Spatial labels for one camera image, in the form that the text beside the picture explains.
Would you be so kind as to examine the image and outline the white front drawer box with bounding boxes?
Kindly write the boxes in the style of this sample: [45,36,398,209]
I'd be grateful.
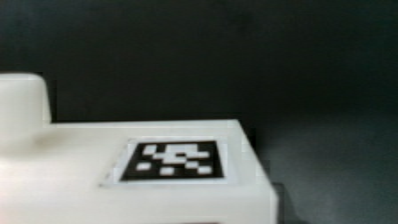
[0,73,279,224]

